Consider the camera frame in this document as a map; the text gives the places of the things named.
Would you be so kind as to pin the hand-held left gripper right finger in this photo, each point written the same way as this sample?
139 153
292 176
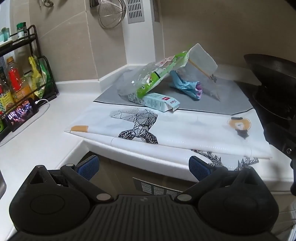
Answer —
199 168

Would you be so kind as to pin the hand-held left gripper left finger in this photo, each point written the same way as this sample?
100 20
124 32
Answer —
89 167

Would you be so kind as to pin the thin yellow stick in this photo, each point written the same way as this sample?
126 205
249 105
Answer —
200 68

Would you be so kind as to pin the green clear plastic bag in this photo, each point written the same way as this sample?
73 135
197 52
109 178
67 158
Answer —
152 77

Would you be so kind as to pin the clear plastic packaging bag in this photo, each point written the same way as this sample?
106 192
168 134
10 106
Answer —
203 62

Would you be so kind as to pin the beige kitchen cabinet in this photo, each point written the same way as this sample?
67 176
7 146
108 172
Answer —
120 171

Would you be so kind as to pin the white geometric print sheet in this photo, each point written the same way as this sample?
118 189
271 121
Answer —
185 129

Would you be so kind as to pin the metal cabinet vent grille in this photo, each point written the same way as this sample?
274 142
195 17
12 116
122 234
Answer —
157 188

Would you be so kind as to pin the grey counter mat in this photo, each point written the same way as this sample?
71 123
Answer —
231 97

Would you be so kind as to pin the light blue carton box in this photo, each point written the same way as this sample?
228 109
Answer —
157 102

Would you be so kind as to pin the crumpled blue wrapper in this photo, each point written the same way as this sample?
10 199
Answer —
185 85

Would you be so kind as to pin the black smartphone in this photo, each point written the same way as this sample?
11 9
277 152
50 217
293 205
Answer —
22 113

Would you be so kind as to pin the yellow green snack bag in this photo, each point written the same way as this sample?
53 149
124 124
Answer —
38 76

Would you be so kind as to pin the yellow label oil bottle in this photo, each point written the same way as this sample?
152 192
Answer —
6 97

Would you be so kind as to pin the red drink bottle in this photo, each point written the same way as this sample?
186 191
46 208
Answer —
13 74

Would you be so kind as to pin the black wok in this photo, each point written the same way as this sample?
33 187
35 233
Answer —
270 67

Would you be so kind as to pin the green lid spice jar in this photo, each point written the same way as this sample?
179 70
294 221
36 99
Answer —
22 30

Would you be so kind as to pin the metal mesh strainer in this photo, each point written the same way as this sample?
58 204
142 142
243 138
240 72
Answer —
111 14

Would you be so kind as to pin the hanging metal utensil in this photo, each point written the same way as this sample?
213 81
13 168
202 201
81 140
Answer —
47 2

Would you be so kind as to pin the metal wall vent grille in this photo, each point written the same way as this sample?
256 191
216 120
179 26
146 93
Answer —
136 10

